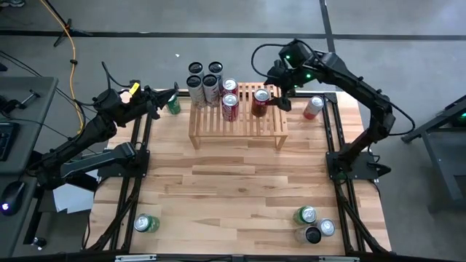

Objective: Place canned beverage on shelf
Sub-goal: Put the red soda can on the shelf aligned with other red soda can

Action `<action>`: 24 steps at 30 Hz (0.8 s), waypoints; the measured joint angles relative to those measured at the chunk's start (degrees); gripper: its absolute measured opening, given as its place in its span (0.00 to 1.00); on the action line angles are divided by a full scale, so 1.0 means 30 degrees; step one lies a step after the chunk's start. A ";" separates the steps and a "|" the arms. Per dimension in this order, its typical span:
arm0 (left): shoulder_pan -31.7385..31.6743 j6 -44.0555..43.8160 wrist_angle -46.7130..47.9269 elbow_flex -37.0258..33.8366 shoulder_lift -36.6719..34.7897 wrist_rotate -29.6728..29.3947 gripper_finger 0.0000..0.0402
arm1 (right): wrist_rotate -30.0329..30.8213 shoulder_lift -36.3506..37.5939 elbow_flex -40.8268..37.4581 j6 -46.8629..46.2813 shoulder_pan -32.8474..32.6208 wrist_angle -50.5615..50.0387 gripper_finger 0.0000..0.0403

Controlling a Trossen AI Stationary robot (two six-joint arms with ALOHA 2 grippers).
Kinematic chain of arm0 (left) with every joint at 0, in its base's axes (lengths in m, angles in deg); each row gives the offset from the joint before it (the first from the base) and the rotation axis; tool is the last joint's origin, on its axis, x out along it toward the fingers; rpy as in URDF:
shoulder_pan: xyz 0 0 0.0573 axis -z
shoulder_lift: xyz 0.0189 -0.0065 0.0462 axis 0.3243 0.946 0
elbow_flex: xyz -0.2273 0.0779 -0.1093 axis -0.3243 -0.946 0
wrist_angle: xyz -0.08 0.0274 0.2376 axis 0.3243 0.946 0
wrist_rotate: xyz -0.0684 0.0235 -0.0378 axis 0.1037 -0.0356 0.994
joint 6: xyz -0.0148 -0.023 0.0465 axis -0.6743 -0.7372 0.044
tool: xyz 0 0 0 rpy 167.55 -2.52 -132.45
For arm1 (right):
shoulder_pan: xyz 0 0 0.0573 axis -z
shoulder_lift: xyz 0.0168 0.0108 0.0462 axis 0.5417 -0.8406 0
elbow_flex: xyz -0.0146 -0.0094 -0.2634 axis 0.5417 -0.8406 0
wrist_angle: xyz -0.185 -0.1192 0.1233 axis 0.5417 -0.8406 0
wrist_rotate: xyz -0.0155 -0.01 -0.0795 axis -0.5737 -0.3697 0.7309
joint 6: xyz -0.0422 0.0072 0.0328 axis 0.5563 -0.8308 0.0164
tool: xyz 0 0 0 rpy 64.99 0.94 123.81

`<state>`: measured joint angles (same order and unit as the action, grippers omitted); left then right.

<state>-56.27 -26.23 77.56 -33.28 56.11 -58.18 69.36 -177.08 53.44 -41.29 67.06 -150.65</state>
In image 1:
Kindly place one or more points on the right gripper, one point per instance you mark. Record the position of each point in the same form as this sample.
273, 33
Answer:
287, 78

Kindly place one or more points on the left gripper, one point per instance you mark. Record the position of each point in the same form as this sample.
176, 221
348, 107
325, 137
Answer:
133, 105

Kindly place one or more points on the green soda can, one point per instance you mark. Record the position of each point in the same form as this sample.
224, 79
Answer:
143, 222
174, 106
305, 214

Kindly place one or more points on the red Coca-Cola can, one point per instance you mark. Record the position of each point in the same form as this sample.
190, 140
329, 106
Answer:
230, 107
229, 85
261, 103

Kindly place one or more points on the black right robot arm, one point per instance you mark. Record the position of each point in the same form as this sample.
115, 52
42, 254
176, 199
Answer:
356, 87

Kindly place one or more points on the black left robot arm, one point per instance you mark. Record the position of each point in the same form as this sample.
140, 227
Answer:
83, 136

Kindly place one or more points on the wooden slatted shelf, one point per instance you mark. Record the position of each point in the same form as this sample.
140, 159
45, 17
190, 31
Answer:
236, 138

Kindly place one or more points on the yellow tape label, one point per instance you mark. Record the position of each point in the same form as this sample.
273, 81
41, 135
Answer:
134, 88

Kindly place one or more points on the black tripod stand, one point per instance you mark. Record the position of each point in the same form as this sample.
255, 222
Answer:
69, 27

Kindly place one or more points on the grey desk top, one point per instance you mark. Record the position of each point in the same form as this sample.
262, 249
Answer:
36, 87
22, 233

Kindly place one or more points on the silver bar tool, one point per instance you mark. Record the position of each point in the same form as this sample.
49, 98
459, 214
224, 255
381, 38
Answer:
31, 95

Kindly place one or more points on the white paper sheets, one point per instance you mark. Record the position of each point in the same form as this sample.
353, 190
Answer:
73, 200

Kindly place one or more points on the grey can with black top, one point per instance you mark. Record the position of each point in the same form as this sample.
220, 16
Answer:
308, 236

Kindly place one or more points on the black desk tool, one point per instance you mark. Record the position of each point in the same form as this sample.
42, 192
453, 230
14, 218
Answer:
8, 105

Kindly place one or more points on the black keyboard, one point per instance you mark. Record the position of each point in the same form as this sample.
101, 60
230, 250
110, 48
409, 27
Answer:
6, 140

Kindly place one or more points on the black computer mouse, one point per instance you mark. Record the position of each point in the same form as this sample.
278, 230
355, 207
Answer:
14, 196

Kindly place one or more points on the person's shoe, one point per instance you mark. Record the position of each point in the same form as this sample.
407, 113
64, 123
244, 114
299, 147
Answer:
12, 3

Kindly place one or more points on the grey metal cart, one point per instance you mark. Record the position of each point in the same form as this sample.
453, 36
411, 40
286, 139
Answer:
451, 171

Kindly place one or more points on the black round knob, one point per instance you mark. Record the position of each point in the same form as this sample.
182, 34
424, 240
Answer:
38, 242

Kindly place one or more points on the black frame clamp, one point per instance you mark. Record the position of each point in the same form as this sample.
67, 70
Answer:
176, 87

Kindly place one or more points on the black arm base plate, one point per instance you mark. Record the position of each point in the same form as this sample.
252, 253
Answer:
364, 160
140, 170

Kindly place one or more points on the silver metal bracket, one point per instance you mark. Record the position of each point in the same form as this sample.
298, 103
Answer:
338, 259
134, 258

